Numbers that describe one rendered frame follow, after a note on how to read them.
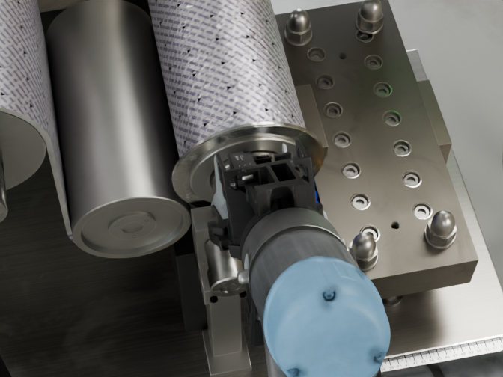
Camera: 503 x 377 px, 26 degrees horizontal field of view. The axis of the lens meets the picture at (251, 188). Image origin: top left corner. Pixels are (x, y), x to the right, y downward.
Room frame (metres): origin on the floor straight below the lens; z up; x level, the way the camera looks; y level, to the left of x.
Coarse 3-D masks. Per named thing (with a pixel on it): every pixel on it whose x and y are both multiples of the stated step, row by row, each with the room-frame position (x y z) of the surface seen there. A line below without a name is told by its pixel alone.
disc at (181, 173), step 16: (240, 128) 0.55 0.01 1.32; (256, 128) 0.55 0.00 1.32; (272, 128) 0.56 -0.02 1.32; (288, 128) 0.56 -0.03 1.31; (304, 128) 0.57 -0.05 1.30; (208, 144) 0.55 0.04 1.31; (304, 144) 0.56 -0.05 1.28; (320, 144) 0.57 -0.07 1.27; (192, 160) 0.54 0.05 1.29; (320, 160) 0.57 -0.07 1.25; (176, 176) 0.54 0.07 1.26; (304, 176) 0.56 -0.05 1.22; (176, 192) 0.54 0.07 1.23; (192, 192) 0.54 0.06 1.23
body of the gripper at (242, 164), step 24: (240, 168) 0.45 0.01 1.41; (264, 168) 0.45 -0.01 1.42; (288, 168) 0.45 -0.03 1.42; (240, 192) 0.44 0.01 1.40; (264, 192) 0.41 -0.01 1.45; (288, 192) 0.41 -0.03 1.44; (312, 192) 0.44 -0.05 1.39; (240, 216) 0.43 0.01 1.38; (264, 216) 0.39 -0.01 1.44; (240, 240) 0.39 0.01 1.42
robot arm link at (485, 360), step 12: (456, 360) 0.29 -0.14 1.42; (468, 360) 0.29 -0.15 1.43; (480, 360) 0.29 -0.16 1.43; (492, 360) 0.29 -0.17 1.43; (432, 372) 0.28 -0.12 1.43; (444, 372) 0.28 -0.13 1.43; (456, 372) 0.28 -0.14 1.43; (468, 372) 0.28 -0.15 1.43; (480, 372) 0.28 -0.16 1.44; (492, 372) 0.28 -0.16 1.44
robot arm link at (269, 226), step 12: (276, 216) 0.39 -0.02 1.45; (288, 216) 0.38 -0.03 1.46; (300, 216) 0.38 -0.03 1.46; (312, 216) 0.39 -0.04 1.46; (252, 228) 0.38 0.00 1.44; (264, 228) 0.38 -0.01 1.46; (276, 228) 0.37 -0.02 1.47; (324, 228) 0.37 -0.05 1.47; (252, 240) 0.37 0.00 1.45; (264, 240) 0.36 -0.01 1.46; (252, 252) 0.36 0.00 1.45; (240, 276) 0.35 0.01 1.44
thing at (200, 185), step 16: (224, 144) 0.55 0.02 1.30; (240, 144) 0.55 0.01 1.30; (256, 144) 0.55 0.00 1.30; (272, 144) 0.55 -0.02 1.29; (288, 144) 0.56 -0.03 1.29; (208, 160) 0.54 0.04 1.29; (224, 160) 0.55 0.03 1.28; (192, 176) 0.54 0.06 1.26; (208, 176) 0.54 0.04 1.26; (208, 192) 0.54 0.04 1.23
